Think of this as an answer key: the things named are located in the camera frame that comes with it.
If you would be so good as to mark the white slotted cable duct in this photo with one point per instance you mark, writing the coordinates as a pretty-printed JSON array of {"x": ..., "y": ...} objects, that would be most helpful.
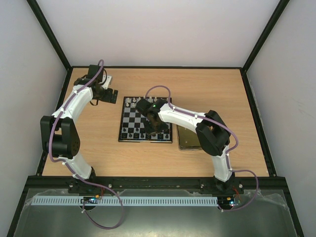
[{"x": 125, "y": 201}]

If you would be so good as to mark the black mounting rail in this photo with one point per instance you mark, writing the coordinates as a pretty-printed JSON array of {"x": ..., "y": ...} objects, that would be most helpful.
[{"x": 207, "y": 185}]

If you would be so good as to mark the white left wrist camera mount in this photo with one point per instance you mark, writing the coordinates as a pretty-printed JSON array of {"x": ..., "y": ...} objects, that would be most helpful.
[{"x": 106, "y": 81}]

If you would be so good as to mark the gold metal tin tray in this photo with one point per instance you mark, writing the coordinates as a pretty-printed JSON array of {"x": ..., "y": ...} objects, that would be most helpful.
[{"x": 187, "y": 140}]

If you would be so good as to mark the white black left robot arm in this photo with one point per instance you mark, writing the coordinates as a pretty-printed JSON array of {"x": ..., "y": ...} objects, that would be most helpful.
[{"x": 59, "y": 136}]

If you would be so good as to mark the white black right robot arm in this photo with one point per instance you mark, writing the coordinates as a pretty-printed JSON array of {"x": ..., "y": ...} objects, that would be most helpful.
[{"x": 212, "y": 133}]

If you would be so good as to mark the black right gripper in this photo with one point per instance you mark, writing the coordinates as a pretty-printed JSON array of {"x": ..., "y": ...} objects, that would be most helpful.
[{"x": 156, "y": 126}]

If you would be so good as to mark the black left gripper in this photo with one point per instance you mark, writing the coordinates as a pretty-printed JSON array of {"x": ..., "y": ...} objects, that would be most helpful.
[{"x": 108, "y": 98}]

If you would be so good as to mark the black and grey chessboard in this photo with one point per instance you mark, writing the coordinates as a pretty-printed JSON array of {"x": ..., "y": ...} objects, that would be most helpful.
[{"x": 131, "y": 118}]

